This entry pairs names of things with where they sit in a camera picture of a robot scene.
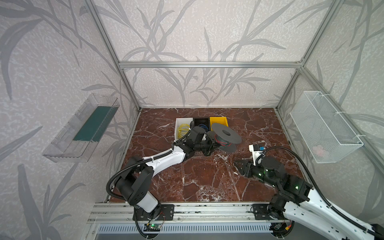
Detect pink object in basket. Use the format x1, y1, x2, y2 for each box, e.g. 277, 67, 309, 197
312, 145, 329, 158

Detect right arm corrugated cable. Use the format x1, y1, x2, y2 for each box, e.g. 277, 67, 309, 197
256, 146, 384, 238

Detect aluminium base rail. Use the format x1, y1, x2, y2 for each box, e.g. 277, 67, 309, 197
89, 201, 340, 224

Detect grey perforated spool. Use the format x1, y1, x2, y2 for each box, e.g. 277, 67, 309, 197
208, 123, 242, 153

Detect white wire basket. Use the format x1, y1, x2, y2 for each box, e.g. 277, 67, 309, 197
290, 91, 364, 164

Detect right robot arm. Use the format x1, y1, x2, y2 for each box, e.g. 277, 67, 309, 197
234, 157, 384, 240

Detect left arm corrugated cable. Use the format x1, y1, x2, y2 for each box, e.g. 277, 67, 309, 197
105, 119, 196, 201

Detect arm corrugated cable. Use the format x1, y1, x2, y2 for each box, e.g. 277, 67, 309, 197
105, 119, 196, 201
256, 146, 384, 238

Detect red wire on spool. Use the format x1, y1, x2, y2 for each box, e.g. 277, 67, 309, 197
214, 137, 233, 148

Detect clear plastic wall tray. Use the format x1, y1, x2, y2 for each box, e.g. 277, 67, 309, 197
42, 94, 120, 163

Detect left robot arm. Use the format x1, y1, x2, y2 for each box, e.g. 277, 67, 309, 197
107, 127, 220, 217

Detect black storage bin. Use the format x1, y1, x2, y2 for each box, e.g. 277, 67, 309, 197
193, 118, 211, 132

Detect white storage bin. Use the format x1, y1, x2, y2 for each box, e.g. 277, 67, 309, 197
174, 118, 193, 141

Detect left controller board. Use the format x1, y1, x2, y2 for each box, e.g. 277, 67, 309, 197
143, 223, 163, 233

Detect yellow cable coil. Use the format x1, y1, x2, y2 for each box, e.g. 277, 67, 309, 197
177, 123, 191, 139

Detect yellow storage bin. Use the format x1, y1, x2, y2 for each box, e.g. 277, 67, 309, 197
210, 117, 229, 127

